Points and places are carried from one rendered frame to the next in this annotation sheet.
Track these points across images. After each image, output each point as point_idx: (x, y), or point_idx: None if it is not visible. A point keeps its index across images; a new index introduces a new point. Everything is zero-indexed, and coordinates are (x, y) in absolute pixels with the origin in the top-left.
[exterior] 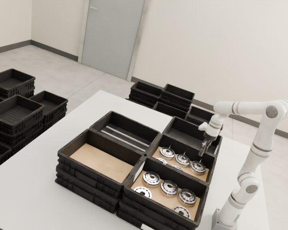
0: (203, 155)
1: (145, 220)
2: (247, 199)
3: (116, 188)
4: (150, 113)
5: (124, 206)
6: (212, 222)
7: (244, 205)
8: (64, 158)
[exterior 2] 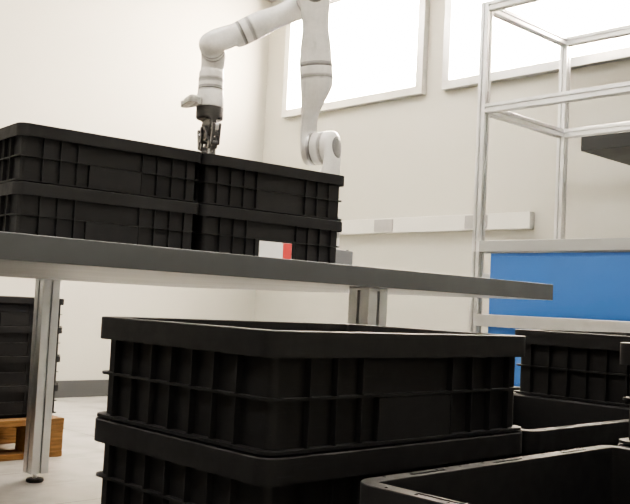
0: None
1: (260, 231)
2: (338, 174)
3: (188, 172)
4: None
5: (217, 210)
6: None
7: None
8: (49, 132)
